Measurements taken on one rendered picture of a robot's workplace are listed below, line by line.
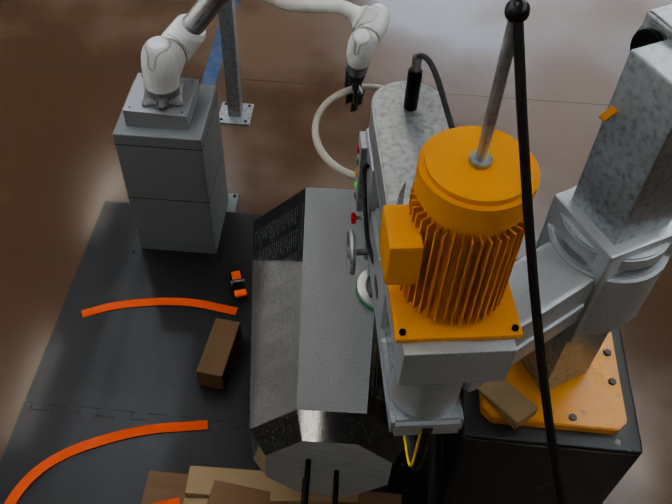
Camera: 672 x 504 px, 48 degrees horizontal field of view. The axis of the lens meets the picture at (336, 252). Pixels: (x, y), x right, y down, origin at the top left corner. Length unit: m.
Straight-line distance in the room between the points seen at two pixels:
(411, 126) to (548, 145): 2.74
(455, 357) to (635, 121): 0.72
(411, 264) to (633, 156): 0.70
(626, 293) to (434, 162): 0.95
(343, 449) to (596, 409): 0.87
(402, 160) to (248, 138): 2.66
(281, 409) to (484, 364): 1.06
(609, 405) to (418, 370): 1.21
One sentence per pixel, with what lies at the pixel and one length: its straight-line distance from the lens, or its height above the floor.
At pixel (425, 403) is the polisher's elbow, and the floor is 1.32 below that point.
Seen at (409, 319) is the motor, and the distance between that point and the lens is 1.66.
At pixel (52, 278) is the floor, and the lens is 4.06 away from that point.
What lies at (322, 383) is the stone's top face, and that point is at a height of 0.80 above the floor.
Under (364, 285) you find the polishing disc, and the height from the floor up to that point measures 0.84.
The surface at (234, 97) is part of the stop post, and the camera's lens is 4.66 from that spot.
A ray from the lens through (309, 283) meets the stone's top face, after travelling 2.82.
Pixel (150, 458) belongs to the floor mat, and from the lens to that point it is 3.39.
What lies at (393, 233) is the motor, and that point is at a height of 1.94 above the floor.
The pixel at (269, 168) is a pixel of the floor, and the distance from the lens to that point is 4.41.
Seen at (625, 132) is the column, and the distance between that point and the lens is 1.97.
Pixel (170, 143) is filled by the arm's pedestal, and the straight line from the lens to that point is 3.46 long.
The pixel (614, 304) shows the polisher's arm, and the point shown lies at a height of 1.36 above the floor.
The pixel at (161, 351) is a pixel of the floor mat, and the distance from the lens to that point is 3.65.
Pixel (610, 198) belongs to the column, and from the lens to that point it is 2.07.
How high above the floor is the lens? 3.04
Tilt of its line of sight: 50 degrees down
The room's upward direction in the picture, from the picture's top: 3 degrees clockwise
